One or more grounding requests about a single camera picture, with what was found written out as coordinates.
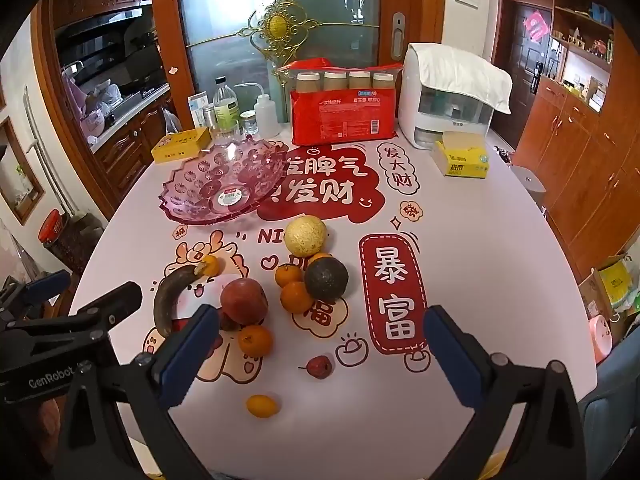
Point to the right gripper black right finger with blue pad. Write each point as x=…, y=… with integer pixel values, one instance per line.
x=549, y=442

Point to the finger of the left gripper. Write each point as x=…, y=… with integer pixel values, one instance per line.
x=16, y=295
x=112, y=299

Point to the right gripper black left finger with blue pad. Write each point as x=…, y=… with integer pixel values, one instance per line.
x=93, y=442

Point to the red apple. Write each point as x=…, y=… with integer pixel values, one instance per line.
x=244, y=301

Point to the small red bumpy fruit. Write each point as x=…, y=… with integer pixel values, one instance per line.
x=319, y=367

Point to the yellow round pear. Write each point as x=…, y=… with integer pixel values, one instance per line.
x=305, y=236

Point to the dark green avocado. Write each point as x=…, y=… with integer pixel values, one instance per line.
x=326, y=279

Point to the dark overripe banana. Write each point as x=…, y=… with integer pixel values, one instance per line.
x=167, y=295

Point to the red lidded container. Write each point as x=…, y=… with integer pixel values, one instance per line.
x=51, y=227

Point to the small orange by banana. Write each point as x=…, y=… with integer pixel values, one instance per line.
x=208, y=266

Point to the small yellow kumquat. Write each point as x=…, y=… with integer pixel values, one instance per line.
x=262, y=406

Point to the orange below apple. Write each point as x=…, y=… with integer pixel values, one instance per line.
x=255, y=341

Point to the yellow flat box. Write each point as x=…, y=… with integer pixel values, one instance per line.
x=181, y=145

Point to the pink glass fruit bowl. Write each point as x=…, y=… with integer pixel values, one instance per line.
x=224, y=182

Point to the orange left of avocado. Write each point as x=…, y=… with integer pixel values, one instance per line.
x=288, y=273

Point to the orange below avocado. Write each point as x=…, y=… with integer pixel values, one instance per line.
x=295, y=299

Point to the printed pink table cover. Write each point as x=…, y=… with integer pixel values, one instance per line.
x=410, y=238

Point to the clear drinking glass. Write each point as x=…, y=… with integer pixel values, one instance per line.
x=225, y=135

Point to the orange behind avocado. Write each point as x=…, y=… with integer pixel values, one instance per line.
x=317, y=256

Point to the white blue carton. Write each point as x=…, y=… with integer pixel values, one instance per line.
x=199, y=109

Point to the small glass jar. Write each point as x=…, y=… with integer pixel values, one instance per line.
x=249, y=123

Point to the clear bottle green label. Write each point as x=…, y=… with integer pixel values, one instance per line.
x=226, y=106

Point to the white squeeze bottle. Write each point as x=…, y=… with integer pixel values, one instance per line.
x=266, y=116

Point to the grey round stool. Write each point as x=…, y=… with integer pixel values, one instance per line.
x=531, y=183

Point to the red paper cup package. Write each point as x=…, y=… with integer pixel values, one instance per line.
x=331, y=104

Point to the yellow tissue box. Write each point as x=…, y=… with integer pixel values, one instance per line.
x=461, y=154

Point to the wooden shelf cabinet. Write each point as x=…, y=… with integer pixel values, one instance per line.
x=582, y=136

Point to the frosted glass door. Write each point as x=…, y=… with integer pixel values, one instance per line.
x=246, y=41

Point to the white countertop appliance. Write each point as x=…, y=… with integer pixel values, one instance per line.
x=425, y=114

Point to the white cloth on appliance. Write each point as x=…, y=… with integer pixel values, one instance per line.
x=452, y=70

